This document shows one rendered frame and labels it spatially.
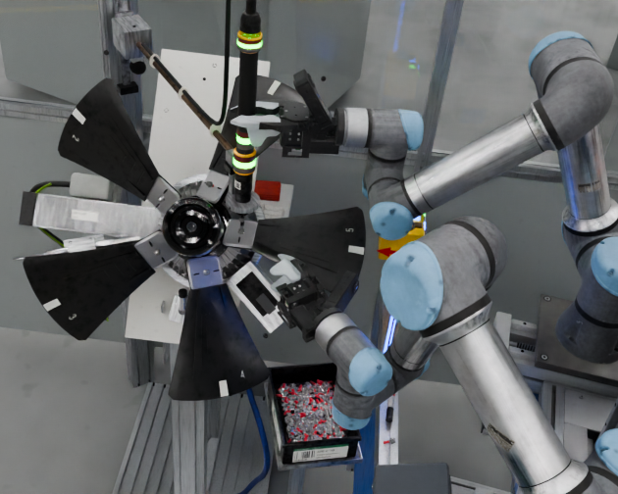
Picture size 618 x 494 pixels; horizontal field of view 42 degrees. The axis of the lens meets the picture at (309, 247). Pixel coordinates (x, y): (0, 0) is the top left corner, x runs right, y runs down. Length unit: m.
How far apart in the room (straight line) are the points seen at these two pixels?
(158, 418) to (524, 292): 1.27
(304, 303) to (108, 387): 1.55
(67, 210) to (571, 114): 1.08
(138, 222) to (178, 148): 0.22
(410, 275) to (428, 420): 1.83
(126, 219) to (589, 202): 0.98
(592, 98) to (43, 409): 2.12
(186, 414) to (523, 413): 1.25
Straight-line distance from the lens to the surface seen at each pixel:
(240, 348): 1.72
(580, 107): 1.45
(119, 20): 2.09
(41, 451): 2.83
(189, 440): 2.35
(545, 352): 1.77
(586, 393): 1.86
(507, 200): 2.49
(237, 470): 2.63
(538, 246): 2.61
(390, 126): 1.54
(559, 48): 1.55
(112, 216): 1.84
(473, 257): 1.20
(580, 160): 1.66
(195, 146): 1.94
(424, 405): 2.99
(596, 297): 1.71
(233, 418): 2.75
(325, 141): 1.55
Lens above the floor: 2.22
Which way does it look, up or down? 39 degrees down
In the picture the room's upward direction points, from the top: 6 degrees clockwise
